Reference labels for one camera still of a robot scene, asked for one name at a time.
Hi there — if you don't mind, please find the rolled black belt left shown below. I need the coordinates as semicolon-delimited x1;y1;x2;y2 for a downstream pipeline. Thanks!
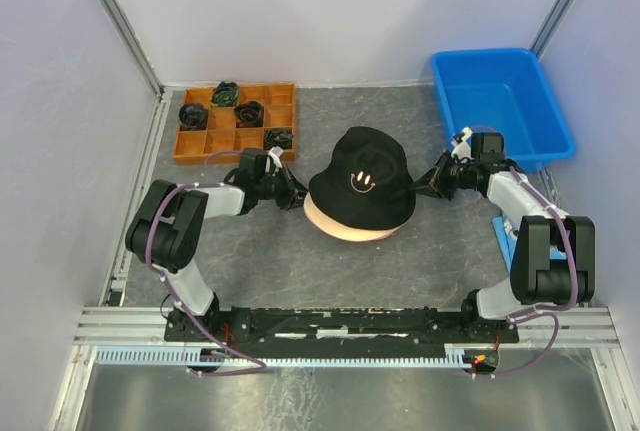
178;103;209;131

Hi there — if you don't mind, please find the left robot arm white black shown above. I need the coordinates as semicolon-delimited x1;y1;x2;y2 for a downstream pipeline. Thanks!
125;147;307;341

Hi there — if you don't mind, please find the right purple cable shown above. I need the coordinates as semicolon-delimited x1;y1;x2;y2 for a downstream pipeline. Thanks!
464;124;579;380

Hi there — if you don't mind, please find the rolled black belt centre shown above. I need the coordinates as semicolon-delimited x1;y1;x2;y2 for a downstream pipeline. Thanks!
234;101;264;128

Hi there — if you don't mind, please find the black cap with logo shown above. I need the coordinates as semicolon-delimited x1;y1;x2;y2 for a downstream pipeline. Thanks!
307;126;416;231

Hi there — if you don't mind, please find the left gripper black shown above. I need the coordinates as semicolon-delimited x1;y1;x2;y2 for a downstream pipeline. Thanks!
255;164;320;212

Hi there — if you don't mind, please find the beige hat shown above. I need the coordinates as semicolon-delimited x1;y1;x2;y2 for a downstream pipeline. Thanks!
303;194;400;243

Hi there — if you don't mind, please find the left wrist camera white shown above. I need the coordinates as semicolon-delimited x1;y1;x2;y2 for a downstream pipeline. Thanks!
267;146;284;173

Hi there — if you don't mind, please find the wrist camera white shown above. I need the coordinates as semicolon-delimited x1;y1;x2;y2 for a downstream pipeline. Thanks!
451;127;473;159
267;146;284;173

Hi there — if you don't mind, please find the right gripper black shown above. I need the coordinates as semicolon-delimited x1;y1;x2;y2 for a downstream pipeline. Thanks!
408;151;477;203

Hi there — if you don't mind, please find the blue plastic bin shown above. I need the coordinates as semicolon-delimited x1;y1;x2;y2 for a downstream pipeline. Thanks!
430;48;575;173

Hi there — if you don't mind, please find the rolled black belt top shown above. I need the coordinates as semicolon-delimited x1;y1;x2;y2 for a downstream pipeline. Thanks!
210;81;240;108

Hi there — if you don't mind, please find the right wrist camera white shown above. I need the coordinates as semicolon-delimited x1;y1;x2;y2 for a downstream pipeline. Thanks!
451;127;473;159

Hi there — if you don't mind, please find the light blue cable duct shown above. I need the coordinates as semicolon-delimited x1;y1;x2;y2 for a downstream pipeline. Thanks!
94;345;471;370

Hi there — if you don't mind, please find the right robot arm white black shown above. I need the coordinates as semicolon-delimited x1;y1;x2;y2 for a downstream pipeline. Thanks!
412;127;596;342

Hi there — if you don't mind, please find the blue cloth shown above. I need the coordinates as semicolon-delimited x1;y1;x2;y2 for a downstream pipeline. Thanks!
491;215;556;262

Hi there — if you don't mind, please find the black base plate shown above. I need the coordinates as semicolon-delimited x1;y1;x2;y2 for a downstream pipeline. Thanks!
163;304;521;358

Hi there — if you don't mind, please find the orange compartment tray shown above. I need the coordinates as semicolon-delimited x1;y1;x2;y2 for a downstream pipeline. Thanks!
173;83;297;166

